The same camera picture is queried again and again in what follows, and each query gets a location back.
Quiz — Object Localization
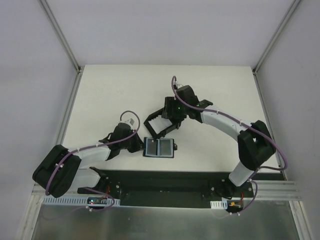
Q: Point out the black plastic card tray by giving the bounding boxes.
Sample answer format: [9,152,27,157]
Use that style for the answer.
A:
[143,108,184,139]

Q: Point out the black leather card holder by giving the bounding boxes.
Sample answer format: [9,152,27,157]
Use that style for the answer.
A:
[143,137,178,159]

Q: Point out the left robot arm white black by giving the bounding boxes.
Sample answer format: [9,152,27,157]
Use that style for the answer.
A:
[32,118,144,198]

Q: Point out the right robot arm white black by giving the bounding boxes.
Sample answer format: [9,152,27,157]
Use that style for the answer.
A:
[161,85,276,199]

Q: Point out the white cards in tray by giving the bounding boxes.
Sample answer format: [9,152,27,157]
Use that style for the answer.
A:
[149,117,172,134]

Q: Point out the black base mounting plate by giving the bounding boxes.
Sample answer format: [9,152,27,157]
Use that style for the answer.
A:
[77,168,286,208]

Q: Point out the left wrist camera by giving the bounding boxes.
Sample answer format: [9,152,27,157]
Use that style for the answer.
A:
[124,118,136,127]

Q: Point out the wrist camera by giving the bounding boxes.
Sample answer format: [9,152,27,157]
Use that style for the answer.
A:
[176,83,184,89]
[124,118,136,127]

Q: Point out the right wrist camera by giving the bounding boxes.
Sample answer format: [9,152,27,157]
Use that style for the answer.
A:
[176,83,184,89]

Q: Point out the left white cable duct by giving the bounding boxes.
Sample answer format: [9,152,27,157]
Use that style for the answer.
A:
[42,196,121,207]

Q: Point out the white cable duct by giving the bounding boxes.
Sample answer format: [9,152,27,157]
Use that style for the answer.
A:
[210,199,228,210]
[42,196,121,207]

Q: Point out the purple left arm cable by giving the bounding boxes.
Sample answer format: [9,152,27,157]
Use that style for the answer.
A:
[45,110,141,196]

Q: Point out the left aluminium frame post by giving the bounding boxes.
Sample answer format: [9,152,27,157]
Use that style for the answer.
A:
[38,0,82,73]

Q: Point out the aluminium frame post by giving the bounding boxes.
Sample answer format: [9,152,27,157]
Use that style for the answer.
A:
[252,0,303,76]
[38,0,82,73]

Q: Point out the right white cable duct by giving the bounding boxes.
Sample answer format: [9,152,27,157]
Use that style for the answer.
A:
[210,199,228,210]

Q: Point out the aluminium front frame rail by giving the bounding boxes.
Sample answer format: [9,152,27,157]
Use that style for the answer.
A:
[31,180,302,201]

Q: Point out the right aluminium frame post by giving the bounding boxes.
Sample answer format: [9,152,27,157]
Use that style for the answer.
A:
[252,0,303,76]

